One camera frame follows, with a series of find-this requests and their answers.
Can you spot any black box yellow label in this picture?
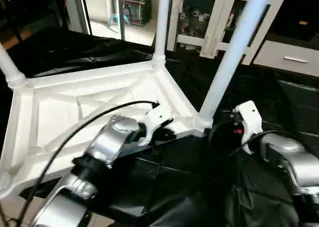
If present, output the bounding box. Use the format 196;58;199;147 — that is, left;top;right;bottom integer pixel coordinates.
279;0;319;42

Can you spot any white glass-door cabinet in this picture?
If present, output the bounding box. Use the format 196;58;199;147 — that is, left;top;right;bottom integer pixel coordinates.
167;0;288;66

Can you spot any light blue metal frame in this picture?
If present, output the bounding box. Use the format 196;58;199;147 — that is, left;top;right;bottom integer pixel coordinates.
108;0;131;40

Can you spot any dark storage box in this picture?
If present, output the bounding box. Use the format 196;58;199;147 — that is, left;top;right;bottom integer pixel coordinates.
124;0;152;26

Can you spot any black metal shelf rack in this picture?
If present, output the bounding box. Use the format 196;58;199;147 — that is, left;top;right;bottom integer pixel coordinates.
0;0;75;43

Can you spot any white drawer unit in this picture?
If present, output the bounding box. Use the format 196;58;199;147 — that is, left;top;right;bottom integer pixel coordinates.
253;40;319;78

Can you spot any white plastic table top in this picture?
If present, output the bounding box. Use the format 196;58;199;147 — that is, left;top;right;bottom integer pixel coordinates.
0;55;214;198

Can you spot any black mat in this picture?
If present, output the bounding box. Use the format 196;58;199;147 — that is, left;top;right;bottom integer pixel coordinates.
0;26;319;227

